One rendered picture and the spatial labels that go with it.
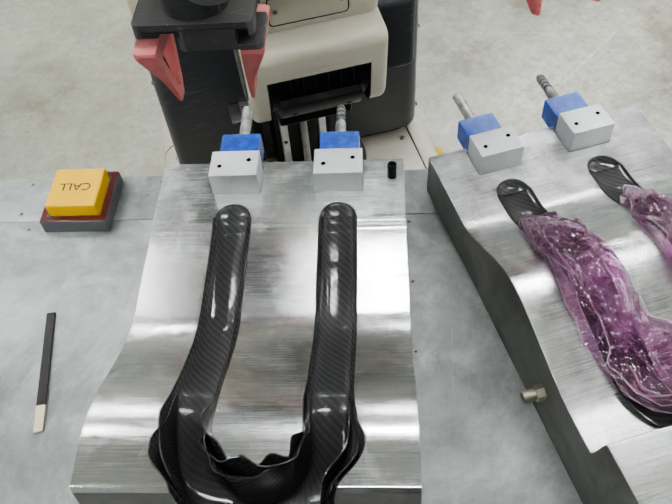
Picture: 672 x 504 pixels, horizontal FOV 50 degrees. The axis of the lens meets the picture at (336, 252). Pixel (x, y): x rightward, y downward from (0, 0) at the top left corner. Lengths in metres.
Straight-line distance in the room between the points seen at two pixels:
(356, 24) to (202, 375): 0.65
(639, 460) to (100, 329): 0.54
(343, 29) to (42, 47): 1.72
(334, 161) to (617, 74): 1.72
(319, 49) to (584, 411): 0.67
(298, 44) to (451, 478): 0.67
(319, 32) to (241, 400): 0.66
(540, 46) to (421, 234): 1.67
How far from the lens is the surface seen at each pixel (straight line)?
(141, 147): 2.20
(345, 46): 1.11
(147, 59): 0.66
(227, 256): 0.73
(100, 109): 2.37
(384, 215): 0.74
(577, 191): 0.83
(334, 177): 0.75
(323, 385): 0.61
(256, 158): 0.77
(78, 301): 0.85
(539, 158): 0.85
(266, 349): 0.65
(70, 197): 0.91
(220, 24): 0.63
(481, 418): 0.72
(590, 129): 0.86
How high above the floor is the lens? 1.45
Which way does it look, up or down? 52 degrees down
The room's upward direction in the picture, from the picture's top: 6 degrees counter-clockwise
